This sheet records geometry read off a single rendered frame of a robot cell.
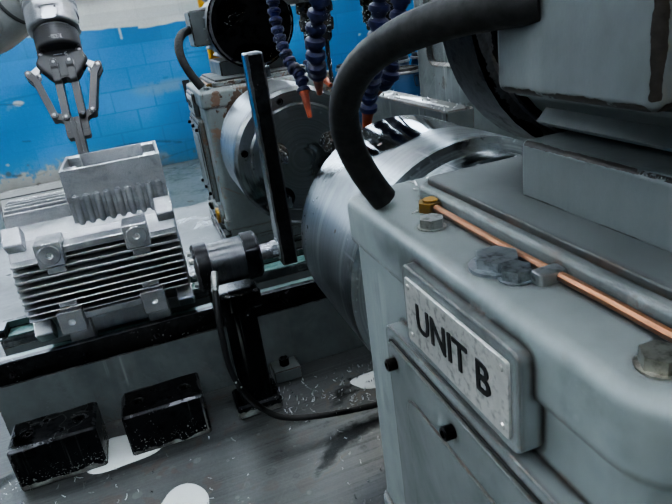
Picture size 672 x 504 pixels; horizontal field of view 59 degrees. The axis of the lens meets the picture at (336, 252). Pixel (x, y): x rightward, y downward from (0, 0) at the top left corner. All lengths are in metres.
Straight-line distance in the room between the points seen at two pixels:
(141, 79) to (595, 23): 6.17
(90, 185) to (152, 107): 5.59
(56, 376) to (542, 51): 0.74
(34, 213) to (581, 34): 0.70
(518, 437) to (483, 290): 0.06
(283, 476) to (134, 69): 5.79
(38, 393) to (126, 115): 5.58
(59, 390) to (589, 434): 0.74
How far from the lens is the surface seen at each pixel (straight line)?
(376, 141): 0.61
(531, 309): 0.26
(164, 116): 6.40
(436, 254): 0.32
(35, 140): 6.43
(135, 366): 0.87
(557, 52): 0.25
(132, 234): 0.76
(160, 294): 0.80
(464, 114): 0.80
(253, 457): 0.77
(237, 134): 1.08
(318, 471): 0.73
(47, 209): 0.83
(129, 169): 0.79
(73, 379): 0.88
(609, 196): 0.30
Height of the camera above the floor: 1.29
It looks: 22 degrees down
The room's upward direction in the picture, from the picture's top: 8 degrees counter-clockwise
